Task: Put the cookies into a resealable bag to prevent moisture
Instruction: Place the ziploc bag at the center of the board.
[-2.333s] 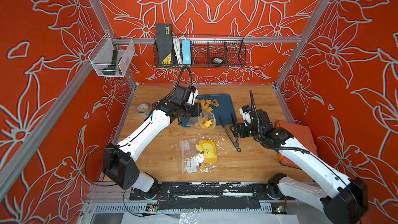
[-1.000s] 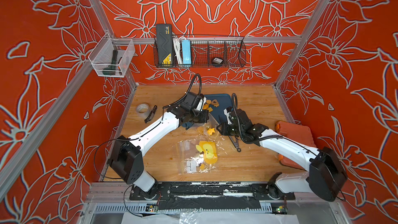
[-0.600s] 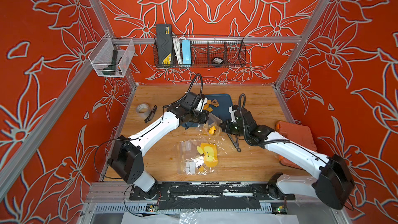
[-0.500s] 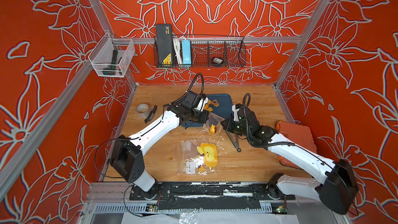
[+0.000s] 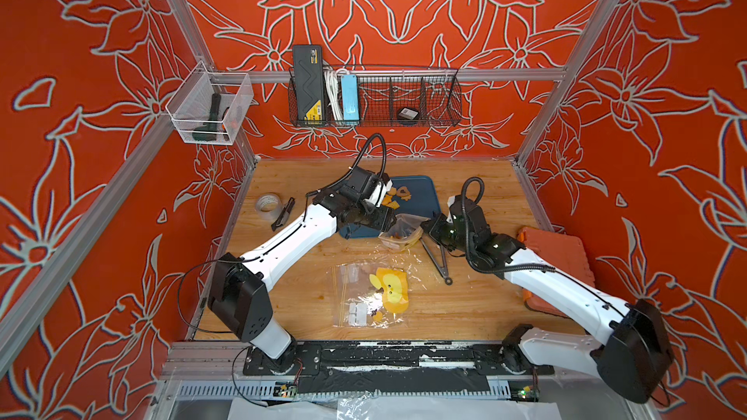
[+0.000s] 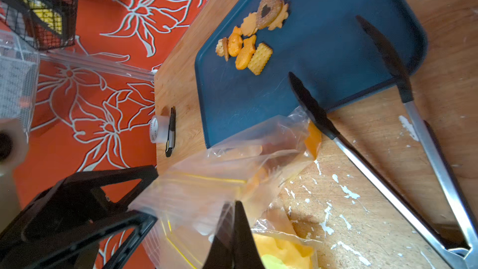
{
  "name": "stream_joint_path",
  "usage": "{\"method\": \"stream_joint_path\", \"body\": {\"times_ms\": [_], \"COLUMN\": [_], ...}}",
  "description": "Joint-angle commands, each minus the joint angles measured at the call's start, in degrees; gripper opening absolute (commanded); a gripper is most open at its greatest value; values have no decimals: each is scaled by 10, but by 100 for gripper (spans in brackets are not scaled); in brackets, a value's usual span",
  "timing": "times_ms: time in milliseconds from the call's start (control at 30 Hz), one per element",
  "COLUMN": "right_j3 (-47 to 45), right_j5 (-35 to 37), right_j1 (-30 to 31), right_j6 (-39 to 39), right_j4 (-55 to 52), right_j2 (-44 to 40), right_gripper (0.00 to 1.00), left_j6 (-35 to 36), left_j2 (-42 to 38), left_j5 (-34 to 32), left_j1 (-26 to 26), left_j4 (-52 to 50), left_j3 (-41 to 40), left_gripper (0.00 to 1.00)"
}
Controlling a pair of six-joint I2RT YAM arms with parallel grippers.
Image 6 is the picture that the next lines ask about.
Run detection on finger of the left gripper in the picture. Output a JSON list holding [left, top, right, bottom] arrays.
[[21, 165, 159, 240], [1, 210, 158, 269]]

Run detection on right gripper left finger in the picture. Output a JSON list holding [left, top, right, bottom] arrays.
[[203, 203, 235, 269]]

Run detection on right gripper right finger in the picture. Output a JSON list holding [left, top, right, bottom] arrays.
[[233, 201, 265, 269]]

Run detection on clear resealable bag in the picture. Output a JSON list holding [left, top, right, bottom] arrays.
[[130, 108, 322, 269]]

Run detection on black metal tongs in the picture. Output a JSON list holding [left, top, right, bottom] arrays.
[[288, 14, 478, 269]]

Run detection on clear bag with yellow toys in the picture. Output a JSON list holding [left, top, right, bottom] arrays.
[[251, 207, 319, 269]]

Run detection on clear tape roll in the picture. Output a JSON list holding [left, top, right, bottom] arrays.
[[149, 116, 169, 144]]

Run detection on clear acrylic bin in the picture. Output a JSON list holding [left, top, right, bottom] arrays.
[[1, 31, 40, 135]]

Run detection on orange fish cookie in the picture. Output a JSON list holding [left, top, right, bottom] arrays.
[[235, 34, 256, 70]]

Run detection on square waffle yellow cookie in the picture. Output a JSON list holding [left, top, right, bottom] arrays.
[[248, 43, 273, 75]]

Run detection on round swirl cookie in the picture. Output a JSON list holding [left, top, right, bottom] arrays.
[[215, 37, 230, 62]]

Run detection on round tan cookie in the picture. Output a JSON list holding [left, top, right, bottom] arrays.
[[240, 12, 258, 37]]

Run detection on blue plastic tray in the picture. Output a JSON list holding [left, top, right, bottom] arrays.
[[195, 0, 428, 147]]

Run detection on flower pale cookie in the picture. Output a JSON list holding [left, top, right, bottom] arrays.
[[268, 3, 289, 31]]

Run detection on heart hole brown cookie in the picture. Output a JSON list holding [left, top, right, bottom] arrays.
[[256, 0, 283, 30]]

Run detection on black wire basket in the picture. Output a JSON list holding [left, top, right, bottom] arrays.
[[1, 0, 78, 51]]

